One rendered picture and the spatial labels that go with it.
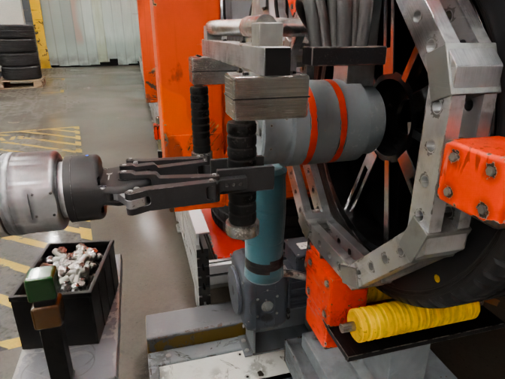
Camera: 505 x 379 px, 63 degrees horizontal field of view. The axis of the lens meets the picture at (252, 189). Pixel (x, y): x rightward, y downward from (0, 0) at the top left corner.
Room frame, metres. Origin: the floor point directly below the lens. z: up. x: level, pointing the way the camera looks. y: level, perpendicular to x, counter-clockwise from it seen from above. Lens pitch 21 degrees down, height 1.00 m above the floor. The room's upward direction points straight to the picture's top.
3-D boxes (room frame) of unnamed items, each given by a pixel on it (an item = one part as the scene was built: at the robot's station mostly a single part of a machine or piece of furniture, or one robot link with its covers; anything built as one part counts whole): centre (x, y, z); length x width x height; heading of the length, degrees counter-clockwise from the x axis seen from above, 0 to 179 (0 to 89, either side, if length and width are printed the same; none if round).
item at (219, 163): (0.50, 0.02, 0.83); 0.07 x 0.01 x 0.03; 106
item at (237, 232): (0.48, 0.01, 0.83); 0.04 x 0.04 x 0.16
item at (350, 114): (0.69, -0.10, 0.85); 0.21 x 0.14 x 0.14; 105
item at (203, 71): (0.82, 0.07, 0.93); 0.09 x 0.05 x 0.05; 105
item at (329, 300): (0.72, -0.21, 0.48); 0.16 x 0.12 x 0.17; 105
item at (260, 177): (0.46, 0.01, 0.83); 0.07 x 0.01 x 0.03; 105
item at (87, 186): (0.44, 0.16, 0.83); 0.09 x 0.08 x 0.07; 105
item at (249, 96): (0.49, -0.02, 0.93); 0.09 x 0.05 x 0.05; 105
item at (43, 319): (0.53, 0.32, 0.59); 0.04 x 0.04 x 0.04; 15
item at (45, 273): (0.53, 0.32, 0.64); 0.04 x 0.04 x 0.04; 15
